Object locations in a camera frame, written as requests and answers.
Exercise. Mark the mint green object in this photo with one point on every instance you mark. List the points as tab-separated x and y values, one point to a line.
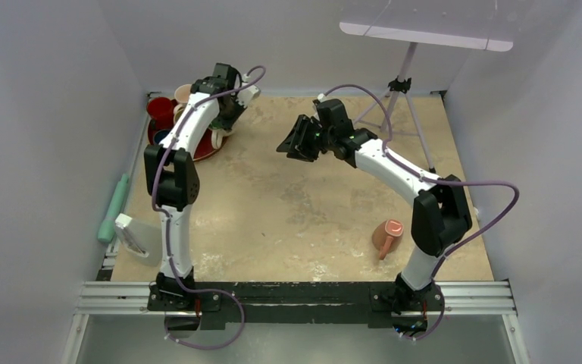
106	232

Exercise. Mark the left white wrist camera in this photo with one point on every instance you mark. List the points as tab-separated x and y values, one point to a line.
249	92

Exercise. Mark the white overhead light panel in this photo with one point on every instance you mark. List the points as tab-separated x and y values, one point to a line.
481	25

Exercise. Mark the dark blue mug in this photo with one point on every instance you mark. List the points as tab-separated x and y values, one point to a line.
158	136

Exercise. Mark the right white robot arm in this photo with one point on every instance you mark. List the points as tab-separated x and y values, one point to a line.
440	214

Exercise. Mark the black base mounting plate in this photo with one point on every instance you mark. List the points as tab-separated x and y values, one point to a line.
376	304

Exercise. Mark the aluminium frame rail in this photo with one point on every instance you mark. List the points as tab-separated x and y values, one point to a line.
476	298

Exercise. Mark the cream mug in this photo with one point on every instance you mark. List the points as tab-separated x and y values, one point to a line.
218	137

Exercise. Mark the glossy red mug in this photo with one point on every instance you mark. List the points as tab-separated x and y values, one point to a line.
161	111

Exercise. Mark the white grey flat device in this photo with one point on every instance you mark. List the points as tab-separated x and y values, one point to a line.
141	239

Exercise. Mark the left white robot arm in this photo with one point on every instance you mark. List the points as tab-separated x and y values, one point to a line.
173	181

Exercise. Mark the pink salmon mug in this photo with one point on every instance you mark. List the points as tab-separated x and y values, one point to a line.
387	236

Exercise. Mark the round red lacquer tray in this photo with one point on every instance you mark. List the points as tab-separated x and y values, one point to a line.
204	149

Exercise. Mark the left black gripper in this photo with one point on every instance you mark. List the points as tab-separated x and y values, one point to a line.
226	124

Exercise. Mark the beige mug sideways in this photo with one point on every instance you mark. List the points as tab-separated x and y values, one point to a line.
178	114

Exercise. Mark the white pinkish mug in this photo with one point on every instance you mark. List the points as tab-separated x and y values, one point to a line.
181	96

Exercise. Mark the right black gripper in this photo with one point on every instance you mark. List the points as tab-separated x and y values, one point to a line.
296	145

